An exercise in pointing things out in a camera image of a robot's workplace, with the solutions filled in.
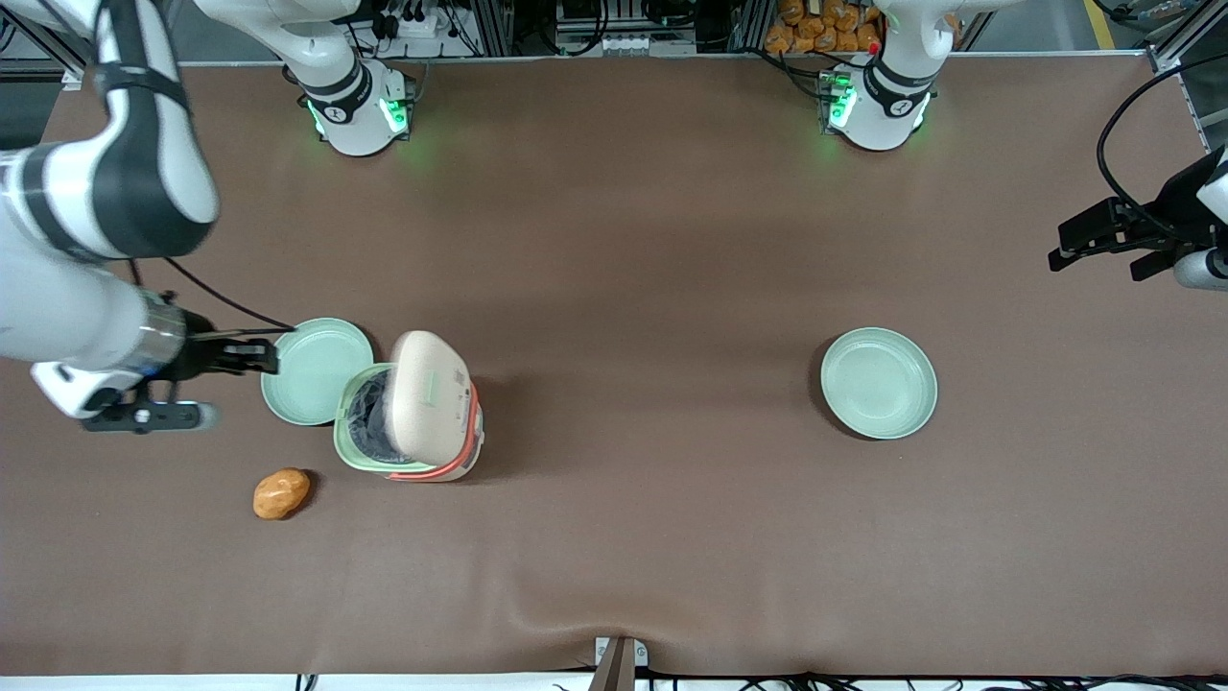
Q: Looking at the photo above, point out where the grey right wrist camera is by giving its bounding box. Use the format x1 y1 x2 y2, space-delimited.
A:
81 401 220 435

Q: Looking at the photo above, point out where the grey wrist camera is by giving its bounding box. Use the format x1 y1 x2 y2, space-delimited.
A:
1173 247 1228 292
81 401 220 435

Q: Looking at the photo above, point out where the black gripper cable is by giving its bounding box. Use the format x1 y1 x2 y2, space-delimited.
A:
1096 53 1228 241
130 255 296 335

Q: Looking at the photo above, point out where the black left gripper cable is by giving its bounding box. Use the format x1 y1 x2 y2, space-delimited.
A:
1096 53 1228 241

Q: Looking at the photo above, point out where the cream rice cooker orange trim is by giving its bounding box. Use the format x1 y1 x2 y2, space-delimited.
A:
333 330 484 483

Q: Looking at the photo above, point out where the white power strip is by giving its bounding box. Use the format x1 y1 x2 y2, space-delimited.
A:
369 0 463 41

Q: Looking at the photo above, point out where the pale green plate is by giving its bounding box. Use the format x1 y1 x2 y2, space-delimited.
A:
820 327 939 441
261 318 376 427

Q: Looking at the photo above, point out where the metal table clamp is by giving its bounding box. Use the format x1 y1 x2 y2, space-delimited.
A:
592 635 649 691

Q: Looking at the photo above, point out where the orange-brown potato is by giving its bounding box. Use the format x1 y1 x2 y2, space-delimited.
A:
253 467 313 521

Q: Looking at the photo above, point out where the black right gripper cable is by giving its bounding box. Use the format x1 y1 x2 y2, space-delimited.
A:
130 255 296 335

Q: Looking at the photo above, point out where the aluminium frame post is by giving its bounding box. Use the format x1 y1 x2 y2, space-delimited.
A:
1146 0 1228 155
0 0 145 80

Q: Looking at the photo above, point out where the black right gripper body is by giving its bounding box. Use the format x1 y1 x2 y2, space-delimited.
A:
178 331 243 381

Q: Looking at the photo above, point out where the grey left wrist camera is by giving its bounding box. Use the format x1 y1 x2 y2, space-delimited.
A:
1173 247 1228 292

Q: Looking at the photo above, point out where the brown table cloth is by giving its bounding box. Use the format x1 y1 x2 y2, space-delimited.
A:
0 52 1228 679

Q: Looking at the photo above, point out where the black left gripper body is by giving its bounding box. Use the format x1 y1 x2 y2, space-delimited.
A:
1151 146 1228 252

